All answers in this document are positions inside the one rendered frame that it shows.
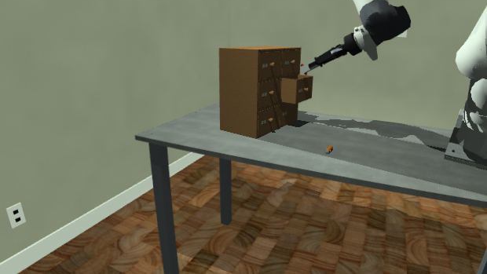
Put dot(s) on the brown chest of drawers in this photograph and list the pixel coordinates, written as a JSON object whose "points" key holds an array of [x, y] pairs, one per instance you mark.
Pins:
{"points": [[238, 89]]}

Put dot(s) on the brown wooden drawer front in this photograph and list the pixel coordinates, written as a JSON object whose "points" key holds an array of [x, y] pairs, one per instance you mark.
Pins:
{"points": [[269, 64], [268, 119], [268, 92], [294, 88], [286, 113], [290, 61]]}

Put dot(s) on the orange battery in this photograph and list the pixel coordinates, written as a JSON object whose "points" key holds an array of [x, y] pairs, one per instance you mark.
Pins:
{"points": [[328, 149]]}

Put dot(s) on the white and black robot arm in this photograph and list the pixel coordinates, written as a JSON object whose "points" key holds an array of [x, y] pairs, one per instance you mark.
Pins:
{"points": [[471, 60]]}

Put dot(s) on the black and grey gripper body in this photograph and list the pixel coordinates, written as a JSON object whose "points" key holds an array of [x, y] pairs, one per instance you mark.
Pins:
{"points": [[349, 45]]}

